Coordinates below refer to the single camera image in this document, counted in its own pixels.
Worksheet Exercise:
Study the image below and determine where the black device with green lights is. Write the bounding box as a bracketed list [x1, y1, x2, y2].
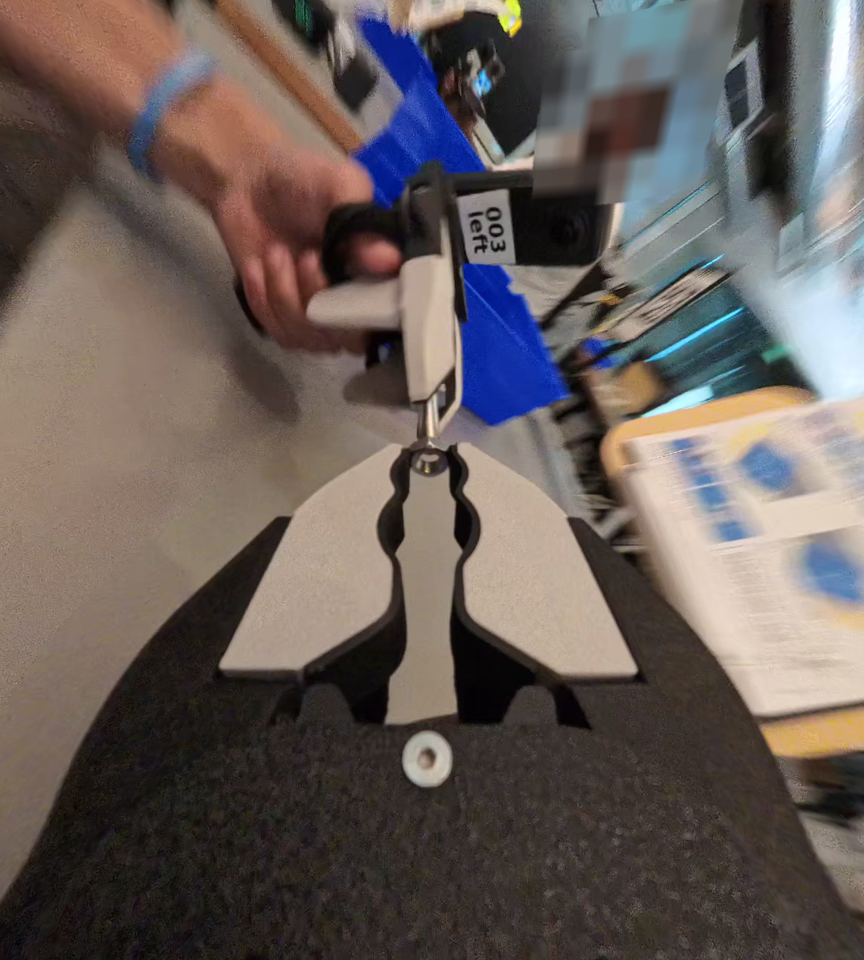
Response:
[274, 0, 382, 110]

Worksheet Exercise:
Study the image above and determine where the person's left hand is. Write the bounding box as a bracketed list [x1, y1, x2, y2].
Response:
[158, 75, 405, 354]

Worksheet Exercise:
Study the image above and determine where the blue wristband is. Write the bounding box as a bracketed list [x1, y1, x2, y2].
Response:
[126, 46, 219, 181]

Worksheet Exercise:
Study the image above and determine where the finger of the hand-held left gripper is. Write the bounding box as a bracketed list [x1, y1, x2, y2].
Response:
[430, 367, 466, 430]
[306, 251, 465, 406]

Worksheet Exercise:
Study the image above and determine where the printed instruction sheet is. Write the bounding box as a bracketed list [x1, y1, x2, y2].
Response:
[623, 397, 864, 717]

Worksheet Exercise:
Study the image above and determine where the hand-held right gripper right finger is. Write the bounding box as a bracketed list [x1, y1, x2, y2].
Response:
[449, 442, 640, 727]

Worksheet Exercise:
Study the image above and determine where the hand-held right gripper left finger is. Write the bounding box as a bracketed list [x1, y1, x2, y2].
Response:
[218, 444, 408, 727]

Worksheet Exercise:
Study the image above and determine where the thick steel bolt with nut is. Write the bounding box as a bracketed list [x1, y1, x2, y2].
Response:
[415, 396, 448, 451]

